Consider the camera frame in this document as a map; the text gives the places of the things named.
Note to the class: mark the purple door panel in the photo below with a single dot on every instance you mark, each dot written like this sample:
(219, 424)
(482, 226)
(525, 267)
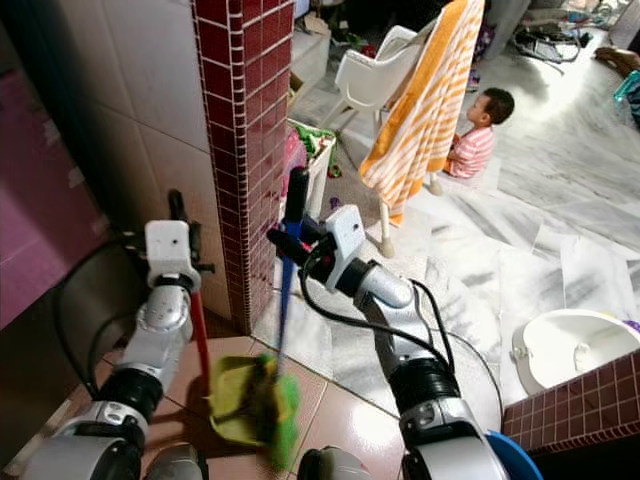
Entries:
(22, 210)

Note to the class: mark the green cloth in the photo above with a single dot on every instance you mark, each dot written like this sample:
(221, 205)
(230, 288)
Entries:
(310, 138)

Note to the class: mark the orange white striped towel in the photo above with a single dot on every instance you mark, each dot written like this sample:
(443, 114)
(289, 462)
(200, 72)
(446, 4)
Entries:
(425, 110)

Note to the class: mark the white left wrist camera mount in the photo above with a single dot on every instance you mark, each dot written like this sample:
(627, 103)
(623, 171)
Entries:
(172, 250)

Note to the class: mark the child in pink striped shirt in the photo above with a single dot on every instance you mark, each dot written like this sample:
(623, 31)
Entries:
(475, 145)

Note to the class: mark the white laundry basket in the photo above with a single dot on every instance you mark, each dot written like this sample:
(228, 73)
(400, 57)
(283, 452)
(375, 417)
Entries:
(315, 180)

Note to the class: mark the white plastic chair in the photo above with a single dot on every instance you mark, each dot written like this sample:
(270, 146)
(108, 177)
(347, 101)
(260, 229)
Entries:
(370, 75)

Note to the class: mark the black bag on floor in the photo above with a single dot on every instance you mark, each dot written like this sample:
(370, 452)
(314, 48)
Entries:
(550, 43)

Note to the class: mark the grey right robot leg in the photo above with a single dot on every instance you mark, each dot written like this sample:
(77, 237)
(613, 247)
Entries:
(330, 465)

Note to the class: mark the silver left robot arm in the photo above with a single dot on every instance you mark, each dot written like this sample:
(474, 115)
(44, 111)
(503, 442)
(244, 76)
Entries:
(155, 345)

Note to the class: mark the teal plastic object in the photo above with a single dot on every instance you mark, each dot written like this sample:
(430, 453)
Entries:
(630, 95)

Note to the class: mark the grey left robot leg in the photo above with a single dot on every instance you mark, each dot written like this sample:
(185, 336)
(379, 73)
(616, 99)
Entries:
(175, 465)

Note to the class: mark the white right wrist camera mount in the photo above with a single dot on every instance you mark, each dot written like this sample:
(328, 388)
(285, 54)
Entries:
(345, 232)

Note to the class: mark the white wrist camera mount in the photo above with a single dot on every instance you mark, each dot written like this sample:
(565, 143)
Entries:
(345, 232)
(172, 250)

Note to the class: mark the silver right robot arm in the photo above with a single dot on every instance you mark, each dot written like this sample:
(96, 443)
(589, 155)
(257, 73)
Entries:
(420, 370)

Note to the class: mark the white plastic basin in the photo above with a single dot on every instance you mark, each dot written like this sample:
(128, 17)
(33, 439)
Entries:
(565, 345)

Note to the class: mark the blue plastic tub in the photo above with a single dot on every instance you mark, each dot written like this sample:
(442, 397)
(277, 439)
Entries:
(520, 458)

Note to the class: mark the grey robot leg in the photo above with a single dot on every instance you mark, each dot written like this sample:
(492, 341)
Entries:
(330, 465)
(175, 465)

